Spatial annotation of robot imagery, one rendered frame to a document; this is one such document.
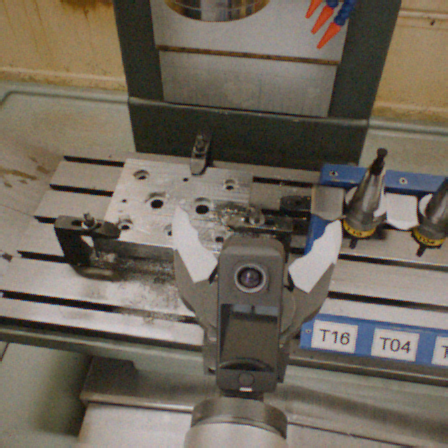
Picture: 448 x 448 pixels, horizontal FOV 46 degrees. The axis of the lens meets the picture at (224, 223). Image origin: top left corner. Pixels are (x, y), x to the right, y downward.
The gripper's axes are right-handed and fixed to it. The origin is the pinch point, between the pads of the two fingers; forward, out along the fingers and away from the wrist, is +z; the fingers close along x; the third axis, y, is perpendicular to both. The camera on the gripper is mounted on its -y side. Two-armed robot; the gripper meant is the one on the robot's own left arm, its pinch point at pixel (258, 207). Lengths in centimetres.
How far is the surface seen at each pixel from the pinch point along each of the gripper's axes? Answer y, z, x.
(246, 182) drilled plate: 46, 47, -3
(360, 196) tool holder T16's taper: 20.1, 21.2, 14.6
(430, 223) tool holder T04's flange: 22.7, 19.4, 25.3
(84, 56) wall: 70, 125, -67
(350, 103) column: 52, 85, 22
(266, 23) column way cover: 29, 82, -2
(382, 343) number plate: 51, 14, 24
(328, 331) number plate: 51, 15, 15
